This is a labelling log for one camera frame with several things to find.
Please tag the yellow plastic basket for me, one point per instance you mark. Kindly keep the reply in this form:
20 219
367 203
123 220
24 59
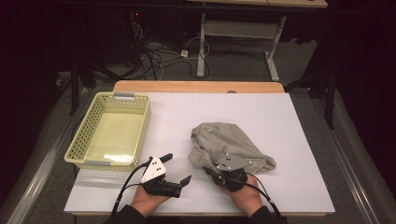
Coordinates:
115 133

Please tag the metal floor rail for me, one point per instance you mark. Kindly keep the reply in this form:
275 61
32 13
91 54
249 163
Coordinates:
348 174
43 165

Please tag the white power adapter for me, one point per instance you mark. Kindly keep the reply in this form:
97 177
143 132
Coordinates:
184 53

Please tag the white board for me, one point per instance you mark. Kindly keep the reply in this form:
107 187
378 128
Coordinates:
174 109

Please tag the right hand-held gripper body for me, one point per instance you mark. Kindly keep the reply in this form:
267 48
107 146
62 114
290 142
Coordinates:
232 174

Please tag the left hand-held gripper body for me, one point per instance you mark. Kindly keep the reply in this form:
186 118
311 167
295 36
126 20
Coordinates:
152 171

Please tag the grey shorts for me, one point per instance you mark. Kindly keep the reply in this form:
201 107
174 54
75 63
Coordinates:
224 140

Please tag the person's right hand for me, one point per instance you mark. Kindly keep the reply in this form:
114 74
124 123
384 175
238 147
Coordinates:
246 197

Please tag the white-legged desk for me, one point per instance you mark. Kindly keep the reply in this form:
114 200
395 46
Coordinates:
239 29

